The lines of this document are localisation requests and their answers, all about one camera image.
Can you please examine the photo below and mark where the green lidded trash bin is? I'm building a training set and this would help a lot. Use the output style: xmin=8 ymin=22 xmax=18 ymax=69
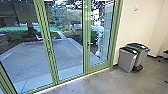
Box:
xmin=126 ymin=41 xmax=151 ymax=72

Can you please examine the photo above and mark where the brass door handle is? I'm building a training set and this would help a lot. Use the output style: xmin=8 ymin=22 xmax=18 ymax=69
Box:
xmin=46 ymin=46 xmax=53 ymax=56
xmin=86 ymin=40 xmax=93 ymax=50

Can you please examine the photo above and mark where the dark tree trunk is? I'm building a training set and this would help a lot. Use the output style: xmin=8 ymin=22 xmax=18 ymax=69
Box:
xmin=24 ymin=13 xmax=39 ymax=38

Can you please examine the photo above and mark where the black swivel chair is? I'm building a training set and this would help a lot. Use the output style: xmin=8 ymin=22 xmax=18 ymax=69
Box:
xmin=158 ymin=49 xmax=168 ymax=63

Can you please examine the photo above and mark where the white wall switch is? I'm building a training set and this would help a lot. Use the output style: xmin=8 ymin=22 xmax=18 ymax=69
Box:
xmin=133 ymin=4 xmax=139 ymax=12

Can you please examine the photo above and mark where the green hedge bush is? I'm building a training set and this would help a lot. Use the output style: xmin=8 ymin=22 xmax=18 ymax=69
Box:
xmin=61 ymin=26 xmax=99 ymax=46

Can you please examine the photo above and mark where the white garden statue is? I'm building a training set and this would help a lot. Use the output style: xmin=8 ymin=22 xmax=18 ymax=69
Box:
xmin=94 ymin=28 xmax=106 ymax=58

